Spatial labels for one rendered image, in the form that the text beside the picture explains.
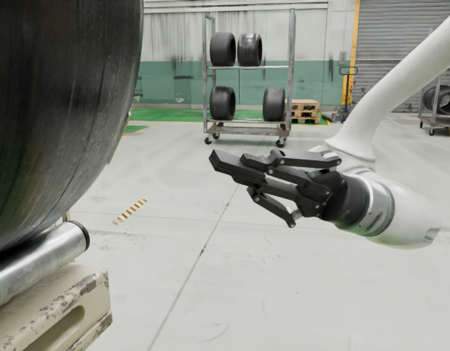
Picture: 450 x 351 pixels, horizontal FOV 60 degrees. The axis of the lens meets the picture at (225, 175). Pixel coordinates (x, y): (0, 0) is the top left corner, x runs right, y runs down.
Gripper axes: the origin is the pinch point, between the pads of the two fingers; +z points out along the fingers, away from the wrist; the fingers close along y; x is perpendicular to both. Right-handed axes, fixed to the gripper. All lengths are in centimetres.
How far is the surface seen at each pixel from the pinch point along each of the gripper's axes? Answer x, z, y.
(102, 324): -6.7, 9.6, 22.7
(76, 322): -7.4, 13.1, 21.5
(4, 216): -12.4, 23.9, 3.9
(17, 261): -6.7, 21.2, 13.9
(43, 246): -4.1, 18.9, 13.9
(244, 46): 481, -230, 35
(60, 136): -10.5, 21.9, -2.8
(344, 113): 602, -577, 74
